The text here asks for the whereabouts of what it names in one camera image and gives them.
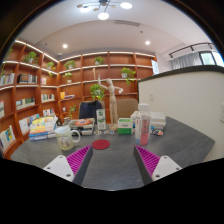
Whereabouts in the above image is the window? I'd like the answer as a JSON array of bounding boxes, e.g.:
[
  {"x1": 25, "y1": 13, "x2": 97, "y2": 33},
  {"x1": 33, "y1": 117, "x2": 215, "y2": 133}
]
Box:
[{"x1": 199, "y1": 50, "x2": 224, "y2": 67}]

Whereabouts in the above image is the tan chair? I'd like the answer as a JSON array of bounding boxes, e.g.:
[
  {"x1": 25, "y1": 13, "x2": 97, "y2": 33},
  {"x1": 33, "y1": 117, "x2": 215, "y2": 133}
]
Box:
[{"x1": 115, "y1": 97, "x2": 139, "y2": 119}]

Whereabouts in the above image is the stack of colourful books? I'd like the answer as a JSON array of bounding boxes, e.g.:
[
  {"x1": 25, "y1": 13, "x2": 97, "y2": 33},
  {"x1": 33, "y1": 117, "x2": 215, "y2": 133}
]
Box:
[{"x1": 28, "y1": 115, "x2": 58, "y2": 142}]

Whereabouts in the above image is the grey curtain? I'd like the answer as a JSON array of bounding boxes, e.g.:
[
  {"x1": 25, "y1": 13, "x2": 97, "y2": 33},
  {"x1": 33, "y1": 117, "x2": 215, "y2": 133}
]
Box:
[{"x1": 171, "y1": 52, "x2": 203, "y2": 70}]

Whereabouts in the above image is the yellow striped cartoon mug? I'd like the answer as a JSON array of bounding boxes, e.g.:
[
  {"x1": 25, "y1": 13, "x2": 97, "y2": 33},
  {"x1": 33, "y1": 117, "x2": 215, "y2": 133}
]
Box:
[{"x1": 54, "y1": 125, "x2": 82, "y2": 152}]

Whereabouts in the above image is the clear bottle with pink label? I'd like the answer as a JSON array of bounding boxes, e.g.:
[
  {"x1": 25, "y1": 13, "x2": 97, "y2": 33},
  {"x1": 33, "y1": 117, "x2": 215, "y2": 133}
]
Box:
[{"x1": 134, "y1": 102, "x2": 152, "y2": 147}]

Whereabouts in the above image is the small green white box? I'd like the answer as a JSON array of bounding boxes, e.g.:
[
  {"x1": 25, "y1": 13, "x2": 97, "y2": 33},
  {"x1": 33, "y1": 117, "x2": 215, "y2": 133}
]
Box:
[{"x1": 117, "y1": 117, "x2": 134, "y2": 136}]

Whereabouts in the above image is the ceiling lamp with round lights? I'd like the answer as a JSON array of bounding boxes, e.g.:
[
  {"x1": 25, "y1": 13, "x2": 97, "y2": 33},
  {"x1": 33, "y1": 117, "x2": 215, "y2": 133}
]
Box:
[{"x1": 76, "y1": 0, "x2": 134, "y2": 21}]

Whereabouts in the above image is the stack of dark books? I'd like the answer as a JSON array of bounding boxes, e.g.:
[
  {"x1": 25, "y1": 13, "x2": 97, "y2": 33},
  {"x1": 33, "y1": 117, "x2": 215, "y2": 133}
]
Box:
[{"x1": 68, "y1": 117, "x2": 96, "y2": 136}]

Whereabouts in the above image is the ceiling air vent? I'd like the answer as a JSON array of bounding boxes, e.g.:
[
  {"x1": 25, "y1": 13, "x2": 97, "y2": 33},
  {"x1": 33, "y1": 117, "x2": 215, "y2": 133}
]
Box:
[{"x1": 114, "y1": 19, "x2": 141, "y2": 27}]

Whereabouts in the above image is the black ceiling track rail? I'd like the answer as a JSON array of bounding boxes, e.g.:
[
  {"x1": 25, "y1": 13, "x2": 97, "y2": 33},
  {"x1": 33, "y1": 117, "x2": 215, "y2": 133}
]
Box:
[{"x1": 168, "y1": 42, "x2": 218, "y2": 59}]

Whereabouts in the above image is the orange wooden shelf unit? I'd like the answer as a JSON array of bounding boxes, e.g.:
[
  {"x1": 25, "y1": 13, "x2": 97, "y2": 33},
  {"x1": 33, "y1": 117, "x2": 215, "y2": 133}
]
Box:
[{"x1": 0, "y1": 39, "x2": 158, "y2": 158}]

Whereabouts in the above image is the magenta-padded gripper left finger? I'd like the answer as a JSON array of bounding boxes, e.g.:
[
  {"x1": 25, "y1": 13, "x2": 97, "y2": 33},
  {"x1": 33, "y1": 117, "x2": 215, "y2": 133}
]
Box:
[{"x1": 43, "y1": 145, "x2": 94, "y2": 187}]

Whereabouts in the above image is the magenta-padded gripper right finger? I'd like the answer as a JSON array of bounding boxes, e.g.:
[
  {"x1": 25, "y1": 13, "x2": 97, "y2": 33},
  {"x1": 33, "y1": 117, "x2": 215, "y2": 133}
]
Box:
[{"x1": 133, "y1": 145, "x2": 183, "y2": 187}]

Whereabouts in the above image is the tall green white carton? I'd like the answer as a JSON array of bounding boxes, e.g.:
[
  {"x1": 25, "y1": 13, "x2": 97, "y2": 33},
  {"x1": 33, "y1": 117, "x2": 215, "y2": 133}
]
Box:
[{"x1": 95, "y1": 108, "x2": 107, "y2": 131}]

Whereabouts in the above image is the flat round red coaster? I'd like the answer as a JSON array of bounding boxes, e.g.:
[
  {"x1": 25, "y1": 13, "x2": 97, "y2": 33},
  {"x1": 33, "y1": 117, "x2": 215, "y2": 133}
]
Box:
[{"x1": 91, "y1": 138, "x2": 111, "y2": 151}]

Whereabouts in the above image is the wooden artist mannequin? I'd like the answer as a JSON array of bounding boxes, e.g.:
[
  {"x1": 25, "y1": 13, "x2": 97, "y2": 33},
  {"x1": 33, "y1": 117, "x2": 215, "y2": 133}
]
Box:
[{"x1": 96, "y1": 73, "x2": 124, "y2": 132}]

